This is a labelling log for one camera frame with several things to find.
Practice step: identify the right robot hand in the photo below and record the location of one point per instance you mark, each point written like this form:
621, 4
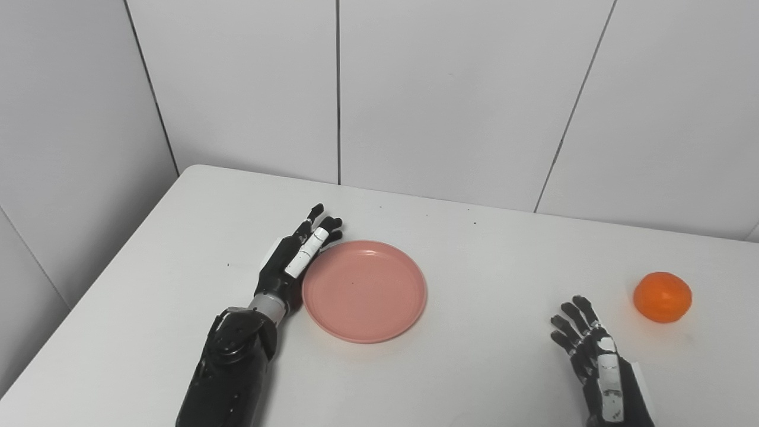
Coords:
605, 373

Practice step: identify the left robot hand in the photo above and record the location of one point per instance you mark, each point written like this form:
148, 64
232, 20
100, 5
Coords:
290, 261

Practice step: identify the pink round plate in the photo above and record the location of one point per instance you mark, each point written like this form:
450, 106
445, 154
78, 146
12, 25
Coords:
364, 290

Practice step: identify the orange fruit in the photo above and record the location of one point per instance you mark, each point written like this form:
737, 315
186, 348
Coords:
662, 297

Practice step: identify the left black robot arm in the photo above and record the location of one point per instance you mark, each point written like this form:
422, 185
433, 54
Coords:
234, 362

